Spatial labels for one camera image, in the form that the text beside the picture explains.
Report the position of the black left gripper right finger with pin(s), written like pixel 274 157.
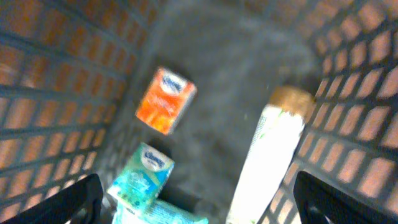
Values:
pixel 318 202

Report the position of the grey plastic mesh basket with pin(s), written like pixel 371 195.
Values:
pixel 73 74

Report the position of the white tube brown cap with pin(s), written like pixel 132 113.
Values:
pixel 272 148

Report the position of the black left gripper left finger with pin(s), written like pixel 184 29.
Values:
pixel 78 203

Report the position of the teal Kleenex tissue pack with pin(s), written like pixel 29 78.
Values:
pixel 142 179

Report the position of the teal wet wipes packet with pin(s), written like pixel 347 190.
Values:
pixel 160 212

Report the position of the orange Kleenex tissue pack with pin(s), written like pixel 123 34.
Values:
pixel 165 100

